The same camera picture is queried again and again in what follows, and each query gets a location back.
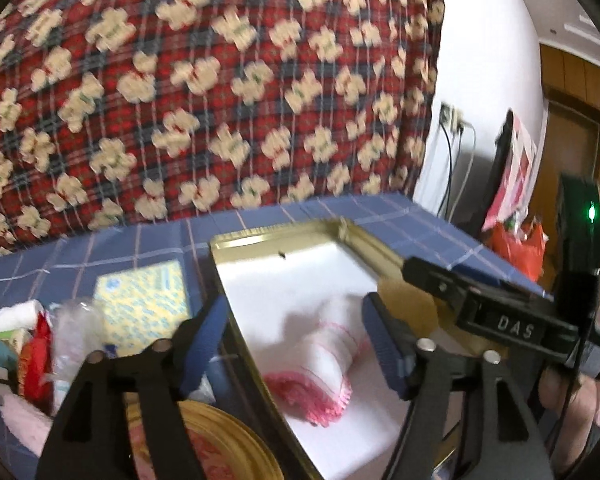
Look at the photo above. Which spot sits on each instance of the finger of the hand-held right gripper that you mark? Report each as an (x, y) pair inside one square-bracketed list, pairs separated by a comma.
[(430, 274)]

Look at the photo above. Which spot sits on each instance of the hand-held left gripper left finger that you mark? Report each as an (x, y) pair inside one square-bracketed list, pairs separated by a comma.
[(206, 347)]

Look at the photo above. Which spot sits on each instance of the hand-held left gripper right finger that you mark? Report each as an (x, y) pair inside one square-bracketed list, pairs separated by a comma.
[(380, 342)]

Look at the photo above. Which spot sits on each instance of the rectangular gold tin box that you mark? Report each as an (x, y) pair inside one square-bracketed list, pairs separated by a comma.
[(260, 240)]

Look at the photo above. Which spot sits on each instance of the person's right hand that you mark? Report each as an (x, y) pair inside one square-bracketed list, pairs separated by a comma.
[(594, 402)]

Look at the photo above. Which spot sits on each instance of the red plastic bag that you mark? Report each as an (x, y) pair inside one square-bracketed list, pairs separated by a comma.
[(517, 250)]

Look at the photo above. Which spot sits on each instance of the yellow blue dotted tissue pack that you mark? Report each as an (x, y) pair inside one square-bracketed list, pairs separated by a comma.
[(140, 295)]

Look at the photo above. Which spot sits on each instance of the pink white calendar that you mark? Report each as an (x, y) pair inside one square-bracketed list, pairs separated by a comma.
[(520, 170)]

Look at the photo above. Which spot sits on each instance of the round gold tin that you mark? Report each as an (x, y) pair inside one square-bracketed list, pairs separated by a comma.
[(230, 445)]

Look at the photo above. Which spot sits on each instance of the white paper liner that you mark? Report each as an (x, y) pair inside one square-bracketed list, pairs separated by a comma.
[(290, 290)]

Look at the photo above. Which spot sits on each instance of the wooden door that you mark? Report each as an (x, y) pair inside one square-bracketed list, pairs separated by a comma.
[(575, 130)]

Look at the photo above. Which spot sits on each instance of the blue plaid bedsheet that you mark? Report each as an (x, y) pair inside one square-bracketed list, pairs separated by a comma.
[(130, 245)]

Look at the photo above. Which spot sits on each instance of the cotton swab bag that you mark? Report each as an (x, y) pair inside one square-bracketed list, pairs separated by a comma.
[(80, 322)]

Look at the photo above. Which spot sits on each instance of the red gold embroidered pouch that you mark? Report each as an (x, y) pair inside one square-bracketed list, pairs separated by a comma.
[(35, 360)]

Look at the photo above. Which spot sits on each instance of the white gauze roll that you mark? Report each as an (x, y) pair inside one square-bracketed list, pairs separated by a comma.
[(17, 315)]

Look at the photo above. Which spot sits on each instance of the pink cloth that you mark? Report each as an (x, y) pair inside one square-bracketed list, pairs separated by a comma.
[(25, 420)]

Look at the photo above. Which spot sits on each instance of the red plaid bear quilt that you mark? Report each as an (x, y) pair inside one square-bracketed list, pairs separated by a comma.
[(180, 85)]

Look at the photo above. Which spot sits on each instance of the white wall outlet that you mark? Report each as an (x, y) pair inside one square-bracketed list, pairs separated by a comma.
[(450, 116)]

